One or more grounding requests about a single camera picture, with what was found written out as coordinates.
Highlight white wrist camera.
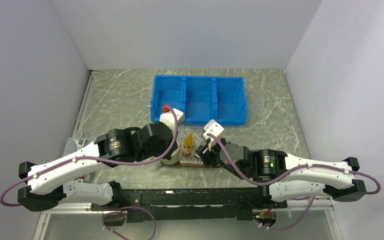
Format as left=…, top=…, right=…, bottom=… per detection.
left=201, top=119, right=225, bottom=150
left=159, top=104, right=185, bottom=131

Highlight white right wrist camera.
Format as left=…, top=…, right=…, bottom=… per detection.
left=201, top=119, right=225, bottom=150

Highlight light green ceramic mug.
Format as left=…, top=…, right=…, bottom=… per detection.
left=159, top=148, right=180, bottom=166

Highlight blue right storage bin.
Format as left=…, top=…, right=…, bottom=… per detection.
left=214, top=76, right=248, bottom=126

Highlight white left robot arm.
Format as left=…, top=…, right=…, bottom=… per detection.
left=17, top=121, right=178, bottom=212

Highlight blue left storage bin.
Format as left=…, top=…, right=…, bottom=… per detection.
left=149, top=74, right=186, bottom=123

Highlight yellow orange tube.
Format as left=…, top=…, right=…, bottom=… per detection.
left=184, top=133, right=194, bottom=154

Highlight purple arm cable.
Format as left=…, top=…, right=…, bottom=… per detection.
left=206, top=132, right=382, bottom=232
left=0, top=110, right=180, bottom=208

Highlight blue middle storage bin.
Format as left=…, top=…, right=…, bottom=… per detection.
left=184, top=76, right=216, bottom=125

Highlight brown oval wooden tray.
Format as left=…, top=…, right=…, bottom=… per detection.
left=172, top=161, right=221, bottom=169

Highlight clear glass toothbrush holder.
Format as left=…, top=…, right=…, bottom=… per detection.
left=179, top=151, right=202, bottom=163

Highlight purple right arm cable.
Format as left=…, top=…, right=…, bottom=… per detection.
left=206, top=132, right=382, bottom=232

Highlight blue storage bin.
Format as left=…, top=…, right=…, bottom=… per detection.
left=184, top=76, right=216, bottom=125
left=214, top=76, right=248, bottom=126
left=149, top=74, right=186, bottom=123

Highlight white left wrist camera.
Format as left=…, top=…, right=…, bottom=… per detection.
left=159, top=104, right=185, bottom=131

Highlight white toothpaste tube green cap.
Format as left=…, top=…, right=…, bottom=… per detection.
left=192, top=133, right=206, bottom=150

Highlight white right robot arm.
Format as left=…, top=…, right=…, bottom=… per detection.
left=195, top=139, right=368, bottom=208

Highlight clear plastic box blue latches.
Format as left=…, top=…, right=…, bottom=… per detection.
left=62, top=132, right=96, bottom=156

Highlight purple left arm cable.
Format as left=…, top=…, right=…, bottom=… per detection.
left=0, top=110, right=180, bottom=208

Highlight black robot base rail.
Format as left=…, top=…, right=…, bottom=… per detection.
left=90, top=187, right=289, bottom=223

